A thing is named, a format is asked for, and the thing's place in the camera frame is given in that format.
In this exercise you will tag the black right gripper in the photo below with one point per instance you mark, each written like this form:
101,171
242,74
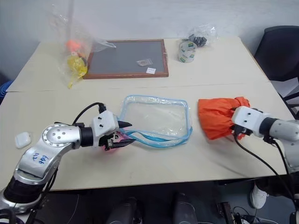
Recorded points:
243,131

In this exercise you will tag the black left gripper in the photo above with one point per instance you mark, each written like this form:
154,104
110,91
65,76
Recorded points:
108,141

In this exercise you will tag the orange cloth bag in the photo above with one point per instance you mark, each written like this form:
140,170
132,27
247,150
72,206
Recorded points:
215,116

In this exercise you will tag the clear blue-trimmed zipper pouch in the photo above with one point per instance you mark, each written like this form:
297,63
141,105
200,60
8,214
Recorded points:
158,116

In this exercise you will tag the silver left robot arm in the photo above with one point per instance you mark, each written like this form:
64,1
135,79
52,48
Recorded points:
53,135

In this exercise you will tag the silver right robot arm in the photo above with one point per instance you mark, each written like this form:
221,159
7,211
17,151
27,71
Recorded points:
285,130

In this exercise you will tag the small clear plastic bag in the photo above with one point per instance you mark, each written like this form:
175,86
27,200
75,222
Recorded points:
205,30

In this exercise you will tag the large clear plastic bag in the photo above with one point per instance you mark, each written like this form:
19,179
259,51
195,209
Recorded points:
60,30

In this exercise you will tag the pink card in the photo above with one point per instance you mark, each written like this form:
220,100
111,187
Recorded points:
122,136

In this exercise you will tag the white shoe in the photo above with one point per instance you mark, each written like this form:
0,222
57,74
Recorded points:
258,196

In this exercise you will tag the small white label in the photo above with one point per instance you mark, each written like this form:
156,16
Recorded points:
151,70

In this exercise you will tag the small clear packet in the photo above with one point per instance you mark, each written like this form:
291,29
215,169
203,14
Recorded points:
144,63

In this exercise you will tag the wood framed chalkboard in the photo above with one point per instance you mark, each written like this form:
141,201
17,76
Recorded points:
121,58

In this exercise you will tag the black office chair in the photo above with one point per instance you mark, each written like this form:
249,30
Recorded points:
275,58

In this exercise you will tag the yellow toy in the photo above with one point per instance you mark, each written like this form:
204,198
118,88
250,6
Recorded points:
76,64

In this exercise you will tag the clear tape roll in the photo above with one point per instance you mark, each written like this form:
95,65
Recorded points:
187,52

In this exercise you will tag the white earbud case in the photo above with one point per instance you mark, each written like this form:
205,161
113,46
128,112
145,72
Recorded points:
23,140

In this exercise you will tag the orange toy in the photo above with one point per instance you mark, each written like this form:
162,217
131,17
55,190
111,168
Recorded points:
73,45

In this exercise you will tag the black bundled items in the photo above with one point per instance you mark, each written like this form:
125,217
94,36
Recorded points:
198,39

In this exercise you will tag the blue ribbed object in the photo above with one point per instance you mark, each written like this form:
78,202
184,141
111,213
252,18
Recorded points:
3,91

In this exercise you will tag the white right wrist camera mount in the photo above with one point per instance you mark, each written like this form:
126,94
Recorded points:
247,119

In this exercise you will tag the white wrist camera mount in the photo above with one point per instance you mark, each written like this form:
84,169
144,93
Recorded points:
104,122
247,119

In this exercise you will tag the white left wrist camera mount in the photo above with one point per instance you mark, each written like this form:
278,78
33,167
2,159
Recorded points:
104,122

